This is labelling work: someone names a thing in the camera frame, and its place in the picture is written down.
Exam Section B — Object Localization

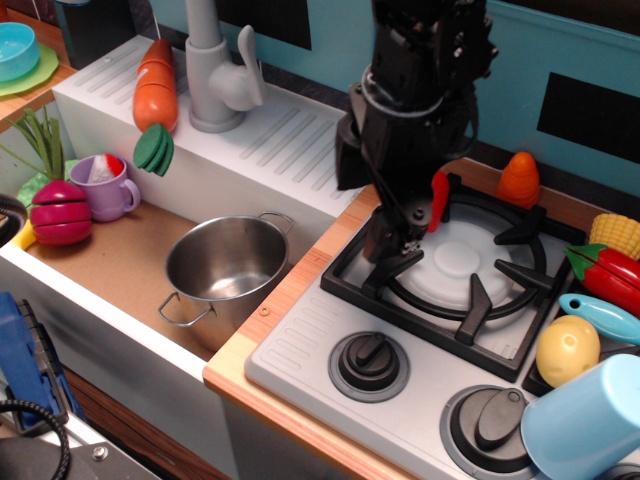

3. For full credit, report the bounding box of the red white item in mug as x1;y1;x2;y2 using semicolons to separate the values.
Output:
87;153;124;184

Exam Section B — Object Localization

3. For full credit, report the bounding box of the green toy vegetable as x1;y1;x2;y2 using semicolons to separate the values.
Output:
17;159;79;210

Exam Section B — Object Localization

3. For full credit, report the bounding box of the purple toy mug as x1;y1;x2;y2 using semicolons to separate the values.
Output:
70;155;141;222

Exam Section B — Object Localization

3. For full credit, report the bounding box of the stainless steel pot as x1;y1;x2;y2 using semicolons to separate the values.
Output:
158;212;294;351

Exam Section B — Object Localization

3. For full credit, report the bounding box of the right black stove knob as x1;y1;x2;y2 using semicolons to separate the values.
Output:
440;385;538;479

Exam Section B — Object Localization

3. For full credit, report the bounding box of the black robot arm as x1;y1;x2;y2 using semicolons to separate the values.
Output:
335;1;498;263

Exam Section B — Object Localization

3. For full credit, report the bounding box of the black stove grate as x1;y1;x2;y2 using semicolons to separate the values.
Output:
320;174;585;382

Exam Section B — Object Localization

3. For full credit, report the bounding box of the black braided cable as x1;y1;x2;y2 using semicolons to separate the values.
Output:
0;398;72;480

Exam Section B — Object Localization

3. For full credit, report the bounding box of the teal bowl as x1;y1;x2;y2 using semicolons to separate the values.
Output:
1;22;40;82

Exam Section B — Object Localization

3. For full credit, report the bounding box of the red toy chili pepper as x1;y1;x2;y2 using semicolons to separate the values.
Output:
564;243;639;317

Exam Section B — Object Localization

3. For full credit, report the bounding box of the green plate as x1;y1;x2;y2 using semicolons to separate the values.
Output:
0;43;59;97

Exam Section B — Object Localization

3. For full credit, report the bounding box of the small orange toy carrot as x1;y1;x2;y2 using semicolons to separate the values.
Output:
496;152;540;209

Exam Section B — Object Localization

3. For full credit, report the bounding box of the black hose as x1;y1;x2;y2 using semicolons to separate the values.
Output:
0;192;29;248

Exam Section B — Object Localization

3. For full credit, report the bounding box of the yellow toy potato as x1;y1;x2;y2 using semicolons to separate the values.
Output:
536;315;601;388

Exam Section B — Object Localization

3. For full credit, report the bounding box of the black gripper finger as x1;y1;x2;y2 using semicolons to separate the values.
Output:
335;114;371;191
364;205;423;263

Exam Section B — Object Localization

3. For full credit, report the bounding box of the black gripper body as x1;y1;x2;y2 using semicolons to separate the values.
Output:
347;82;465;237

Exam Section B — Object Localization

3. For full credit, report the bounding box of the red toy strawberry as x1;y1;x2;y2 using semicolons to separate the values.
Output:
427;170;450;233

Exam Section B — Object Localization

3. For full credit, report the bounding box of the black stove knob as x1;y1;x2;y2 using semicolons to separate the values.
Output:
328;331;410;404
440;385;538;479

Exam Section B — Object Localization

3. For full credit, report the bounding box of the magenta toy radish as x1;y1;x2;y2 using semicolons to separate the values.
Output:
1;108;92;246

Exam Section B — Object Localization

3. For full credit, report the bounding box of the light blue plastic cup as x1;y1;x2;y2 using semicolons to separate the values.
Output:
521;354;639;479

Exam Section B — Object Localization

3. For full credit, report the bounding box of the yellow toy piece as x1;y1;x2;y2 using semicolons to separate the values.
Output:
10;220;37;251

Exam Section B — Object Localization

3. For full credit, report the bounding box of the yellow toy corn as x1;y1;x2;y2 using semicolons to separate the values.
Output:
589;213;640;261

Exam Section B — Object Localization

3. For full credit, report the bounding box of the white toy sink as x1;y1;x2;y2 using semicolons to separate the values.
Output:
0;34;404;480

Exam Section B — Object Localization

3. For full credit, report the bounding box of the teal toy utensil handle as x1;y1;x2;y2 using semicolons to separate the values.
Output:
559;293;639;346

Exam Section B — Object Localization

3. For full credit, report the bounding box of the left black stove knob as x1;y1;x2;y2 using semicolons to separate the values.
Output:
328;331;410;404

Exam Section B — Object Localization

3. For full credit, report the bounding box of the blue device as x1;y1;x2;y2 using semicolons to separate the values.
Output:
1;292;71;424

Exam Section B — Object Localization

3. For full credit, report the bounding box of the grey toy faucet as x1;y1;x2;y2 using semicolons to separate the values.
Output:
185;1;267;133

